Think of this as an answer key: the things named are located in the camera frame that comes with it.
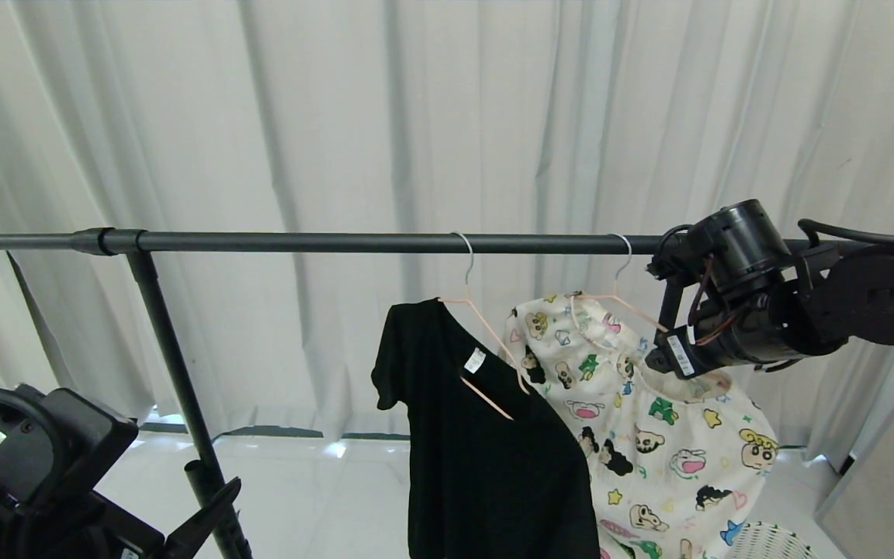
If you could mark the black t-shirt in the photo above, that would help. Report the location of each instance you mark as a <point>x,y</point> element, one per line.
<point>486,481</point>

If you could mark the white laundry basket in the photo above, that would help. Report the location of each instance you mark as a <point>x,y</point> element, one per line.
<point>773,543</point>

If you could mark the pink clothes hanger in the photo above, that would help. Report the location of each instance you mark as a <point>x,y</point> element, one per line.
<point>641,312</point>
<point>486,399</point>

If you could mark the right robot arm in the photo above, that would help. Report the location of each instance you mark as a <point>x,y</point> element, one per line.
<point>874,295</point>

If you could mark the window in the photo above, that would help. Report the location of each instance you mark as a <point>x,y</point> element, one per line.
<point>261,432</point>

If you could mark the white curtain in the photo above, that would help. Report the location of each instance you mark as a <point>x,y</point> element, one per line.
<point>338,116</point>

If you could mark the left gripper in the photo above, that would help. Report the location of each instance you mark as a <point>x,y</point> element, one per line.
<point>43,528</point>

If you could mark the cream printed garment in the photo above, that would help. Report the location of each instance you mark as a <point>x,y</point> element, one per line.
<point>672,450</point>

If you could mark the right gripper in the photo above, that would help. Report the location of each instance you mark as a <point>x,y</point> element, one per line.
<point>734,341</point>

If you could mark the black clothes rack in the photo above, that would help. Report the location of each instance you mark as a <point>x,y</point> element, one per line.
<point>338,242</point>

